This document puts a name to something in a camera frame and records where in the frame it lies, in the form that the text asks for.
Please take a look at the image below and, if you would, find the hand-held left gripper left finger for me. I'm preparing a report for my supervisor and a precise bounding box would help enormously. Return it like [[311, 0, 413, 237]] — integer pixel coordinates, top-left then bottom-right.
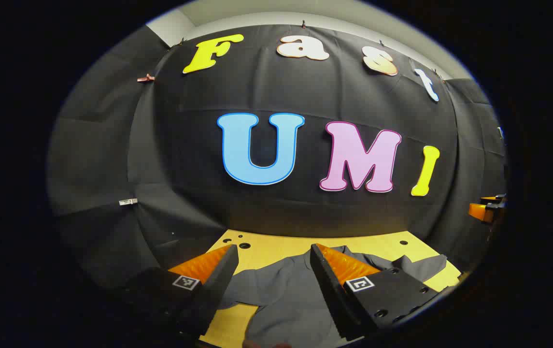
[[122, 244, 240, 339]]

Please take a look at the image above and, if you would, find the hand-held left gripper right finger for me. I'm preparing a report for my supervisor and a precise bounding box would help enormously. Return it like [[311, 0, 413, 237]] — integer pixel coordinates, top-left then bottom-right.
[[309, 243, 440, 341]]

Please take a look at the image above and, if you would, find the grey button shirt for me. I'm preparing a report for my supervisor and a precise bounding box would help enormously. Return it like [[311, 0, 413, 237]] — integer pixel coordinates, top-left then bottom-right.
[[216, 246, 448, 348]]

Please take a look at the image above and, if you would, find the black backdrop cloth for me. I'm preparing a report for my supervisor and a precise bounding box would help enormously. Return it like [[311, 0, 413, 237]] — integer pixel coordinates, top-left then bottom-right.
[[47, 24, 508, 290]]

